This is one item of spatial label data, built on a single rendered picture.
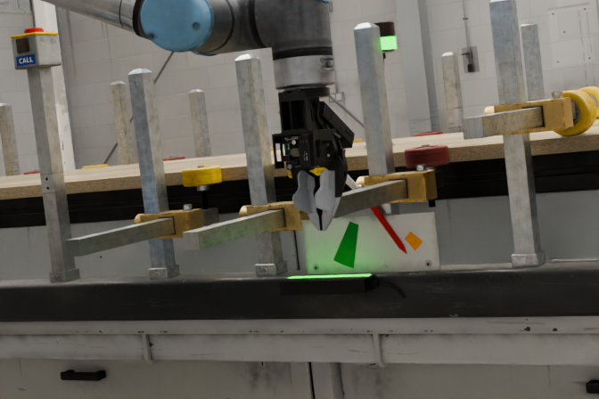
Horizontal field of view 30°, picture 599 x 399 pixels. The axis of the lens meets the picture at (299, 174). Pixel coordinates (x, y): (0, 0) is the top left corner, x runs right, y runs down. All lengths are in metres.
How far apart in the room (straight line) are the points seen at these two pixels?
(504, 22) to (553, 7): 7.59
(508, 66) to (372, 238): 0.39
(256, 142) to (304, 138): 0.46
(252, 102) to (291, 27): 0.46
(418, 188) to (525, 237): 0.20
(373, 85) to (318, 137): 0.35
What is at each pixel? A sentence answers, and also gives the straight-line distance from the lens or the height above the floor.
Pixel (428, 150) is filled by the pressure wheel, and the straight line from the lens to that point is 2.02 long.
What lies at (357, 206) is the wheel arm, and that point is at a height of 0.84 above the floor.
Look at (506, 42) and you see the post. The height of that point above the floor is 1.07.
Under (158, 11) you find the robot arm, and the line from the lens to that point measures 1.56.
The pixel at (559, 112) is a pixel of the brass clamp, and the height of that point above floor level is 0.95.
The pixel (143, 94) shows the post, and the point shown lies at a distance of 2.21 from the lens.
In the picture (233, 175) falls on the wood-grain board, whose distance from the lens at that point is 2.31.
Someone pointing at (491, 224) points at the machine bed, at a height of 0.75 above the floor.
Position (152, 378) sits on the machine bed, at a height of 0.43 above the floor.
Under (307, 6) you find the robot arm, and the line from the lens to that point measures 1.64.
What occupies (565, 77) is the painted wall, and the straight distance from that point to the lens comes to 9.42.
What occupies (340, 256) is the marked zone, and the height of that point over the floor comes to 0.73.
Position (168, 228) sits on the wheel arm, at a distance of 2.17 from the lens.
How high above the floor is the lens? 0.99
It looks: 3 degrees down
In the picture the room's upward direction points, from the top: 6 degrees counter-clockwise
